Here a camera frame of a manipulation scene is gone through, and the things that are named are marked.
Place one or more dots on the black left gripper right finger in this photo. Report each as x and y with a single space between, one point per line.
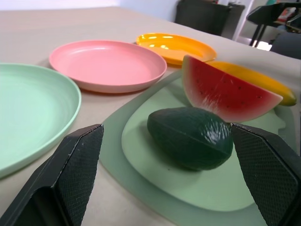
270 174

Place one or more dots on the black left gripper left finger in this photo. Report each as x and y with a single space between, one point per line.
70 179

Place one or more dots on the light green round plate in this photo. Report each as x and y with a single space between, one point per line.
30 113

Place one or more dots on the pink round plate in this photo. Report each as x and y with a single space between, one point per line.
107 64

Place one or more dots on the orange round plate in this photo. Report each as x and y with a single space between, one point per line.
176 48

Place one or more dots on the green cutting board tray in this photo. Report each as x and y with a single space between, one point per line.
188 188

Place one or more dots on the dark green avocado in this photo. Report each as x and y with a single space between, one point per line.
190 139

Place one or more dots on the yellow mango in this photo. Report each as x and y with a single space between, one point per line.
261 80

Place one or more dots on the red watermelon slice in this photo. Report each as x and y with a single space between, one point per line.
223 91

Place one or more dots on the black chair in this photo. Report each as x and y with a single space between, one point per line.
275 23

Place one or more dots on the black bin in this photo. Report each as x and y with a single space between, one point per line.
207 17

